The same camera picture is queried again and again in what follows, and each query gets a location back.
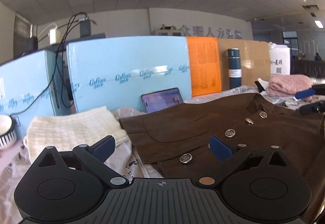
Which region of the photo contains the brown jacket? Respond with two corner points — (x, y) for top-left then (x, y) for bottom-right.
(120, 94), (324, 223)

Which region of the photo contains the pink knitted sweater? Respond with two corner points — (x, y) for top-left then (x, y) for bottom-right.
(266, 75), (313, 97)

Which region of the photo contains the cream knitted sweater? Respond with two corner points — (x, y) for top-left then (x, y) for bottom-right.
(23, 106), (129, 162)

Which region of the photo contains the white paper shopping bag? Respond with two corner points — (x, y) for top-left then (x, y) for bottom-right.
(268, 42), (291, 75)

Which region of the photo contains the black folded garment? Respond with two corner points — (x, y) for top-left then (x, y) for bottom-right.
(255, 81), (265, 93)

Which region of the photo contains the white folded garment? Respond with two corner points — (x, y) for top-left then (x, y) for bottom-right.
(257, 78), (269, 91)

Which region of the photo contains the brown cardboard box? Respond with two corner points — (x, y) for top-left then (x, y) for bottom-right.
(218, 39), (271, 90)

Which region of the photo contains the printed bed sheet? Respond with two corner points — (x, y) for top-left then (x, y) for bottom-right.
(0, 85), (303, 224)

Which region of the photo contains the smartphone with lit screen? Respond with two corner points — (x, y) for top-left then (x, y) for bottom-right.
(141, 87), (183, 113)

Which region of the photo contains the light blue cardboard box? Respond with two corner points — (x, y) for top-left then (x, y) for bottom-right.
(67, 36), (192, 113)

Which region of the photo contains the dark blue thermos bottle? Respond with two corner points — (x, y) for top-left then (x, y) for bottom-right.
(226, 48), (242, 89)

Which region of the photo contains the striped ceramic bowl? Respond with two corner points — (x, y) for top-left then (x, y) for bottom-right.
(0, 114), (17, 150)

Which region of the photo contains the black power adapter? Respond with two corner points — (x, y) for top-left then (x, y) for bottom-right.
(79, 19), (91, 37)

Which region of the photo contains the white power adapter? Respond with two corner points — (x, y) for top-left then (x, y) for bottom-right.
(49, 28), (60, 45)

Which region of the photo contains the black cable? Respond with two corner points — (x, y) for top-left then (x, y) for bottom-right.
(0, 11), (99, 117)

